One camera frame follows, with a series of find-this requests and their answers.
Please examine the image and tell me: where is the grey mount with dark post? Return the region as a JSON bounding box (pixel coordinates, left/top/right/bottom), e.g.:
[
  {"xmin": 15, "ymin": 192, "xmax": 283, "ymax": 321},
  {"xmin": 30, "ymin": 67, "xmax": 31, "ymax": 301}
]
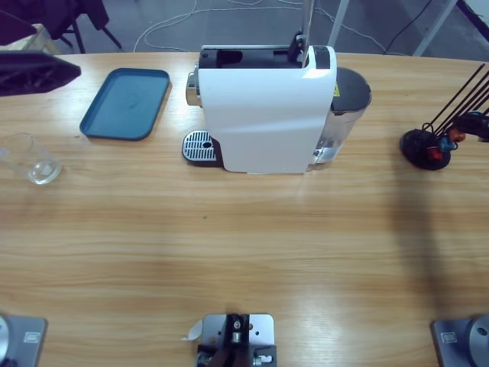
[{"xmin": 196, "ymin": 313, "xmax": 278, "ymax": 367}]

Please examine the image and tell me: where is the white floor cable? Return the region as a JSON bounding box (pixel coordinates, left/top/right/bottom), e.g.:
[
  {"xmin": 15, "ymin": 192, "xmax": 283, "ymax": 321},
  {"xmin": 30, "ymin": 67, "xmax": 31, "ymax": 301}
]
[{"xmin": 133, "ymin": 0, "xmax": 387, "ymax": 53}]

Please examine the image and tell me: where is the black chair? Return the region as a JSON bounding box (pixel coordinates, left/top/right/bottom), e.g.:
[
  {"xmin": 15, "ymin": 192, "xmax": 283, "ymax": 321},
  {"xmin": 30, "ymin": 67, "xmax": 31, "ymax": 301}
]
[{"xmin": 0, "ymin": 0, "xmax": 123, "ymax": 53}]

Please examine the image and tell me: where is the teal plastic tray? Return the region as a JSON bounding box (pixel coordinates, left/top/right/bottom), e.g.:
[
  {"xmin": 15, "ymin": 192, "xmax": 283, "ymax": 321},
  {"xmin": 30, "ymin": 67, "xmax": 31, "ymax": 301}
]
[{"xmin": 79, "ymin": 67, "xmax": 171, "ymax": 142}]

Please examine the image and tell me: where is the black power cord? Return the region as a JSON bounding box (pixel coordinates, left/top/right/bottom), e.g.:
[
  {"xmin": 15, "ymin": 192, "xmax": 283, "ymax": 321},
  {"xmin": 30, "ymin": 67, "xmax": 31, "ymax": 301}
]
[{"xmin": 384, "ymin": 0, "xmax": 436, "ymax": 54}]

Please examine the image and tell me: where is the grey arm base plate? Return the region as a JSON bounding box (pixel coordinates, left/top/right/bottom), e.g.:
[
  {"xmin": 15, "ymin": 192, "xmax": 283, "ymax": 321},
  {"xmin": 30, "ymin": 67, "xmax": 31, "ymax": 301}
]
[
  {"xmin": 430, "ymin": 313, "xmax": 489, "ymax": 367},
  {"xmin": 0, "ymin": 313, "xmax": 49, "ymax": 367}
]

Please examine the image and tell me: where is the white metal frame leg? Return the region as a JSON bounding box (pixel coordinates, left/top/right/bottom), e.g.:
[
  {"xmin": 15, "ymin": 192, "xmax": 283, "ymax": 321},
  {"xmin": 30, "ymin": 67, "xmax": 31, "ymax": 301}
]
[
  {"xmin": 328, "ymin": 0, "xmax": 351, "ymax": 50},
  {"xmin": 414, "ymin": 0, "xmax": 458, "ymax": 57}
]

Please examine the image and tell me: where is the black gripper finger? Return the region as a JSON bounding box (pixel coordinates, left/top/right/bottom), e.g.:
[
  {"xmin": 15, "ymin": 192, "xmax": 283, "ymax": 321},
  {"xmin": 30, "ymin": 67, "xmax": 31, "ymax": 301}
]
[
  {"xmin": 455, "ymin": 114, "xmax": 489, "ymax": 130},
  {"xmin": 464, "ymin": 128, "xmax": 489, "ymax": 143},
  {"xmin": 0, "ymin": 50, "xmax": 83, "ymax": 97},
  {"xmin": 0, "ymin": 10, "xmax": 34, "ymax": 46}
]

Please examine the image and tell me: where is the white capsule coffee machine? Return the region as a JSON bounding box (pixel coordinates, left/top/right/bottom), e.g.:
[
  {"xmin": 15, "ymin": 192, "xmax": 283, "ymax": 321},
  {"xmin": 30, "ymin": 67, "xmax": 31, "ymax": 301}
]
[{"xmin": 181, "ymin": 0, "xmax": 339, "ymax": 176}]

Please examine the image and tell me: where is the clear drinking glass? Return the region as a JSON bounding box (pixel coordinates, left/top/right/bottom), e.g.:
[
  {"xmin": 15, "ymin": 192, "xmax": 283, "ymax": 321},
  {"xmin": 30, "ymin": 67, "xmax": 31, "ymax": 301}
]
[{"xmin": 0, "ymin": 132, "xmax": 62, "ymax": 186}]

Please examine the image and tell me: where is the white paper tag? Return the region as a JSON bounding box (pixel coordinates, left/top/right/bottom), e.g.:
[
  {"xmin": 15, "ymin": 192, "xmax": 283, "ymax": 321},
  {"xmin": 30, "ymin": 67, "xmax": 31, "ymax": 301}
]
[{"xmin": 181, "ymin": 320, "xmax": 206, "ymax": 342}]

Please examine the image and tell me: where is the black capsule holder with rods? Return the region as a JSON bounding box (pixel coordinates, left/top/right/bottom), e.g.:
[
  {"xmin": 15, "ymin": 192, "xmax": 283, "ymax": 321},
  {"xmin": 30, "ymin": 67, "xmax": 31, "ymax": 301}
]
[{"xmin": 400, "ymin": 63, "xmax": 489, "ymax": 171}]

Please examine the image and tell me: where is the wooden crate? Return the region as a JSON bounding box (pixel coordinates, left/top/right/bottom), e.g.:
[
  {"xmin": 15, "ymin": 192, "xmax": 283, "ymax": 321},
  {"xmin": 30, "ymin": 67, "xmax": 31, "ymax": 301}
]
[{"xmin": 22, "ymin": 23, "xmax": 60, "ymax": 55}]

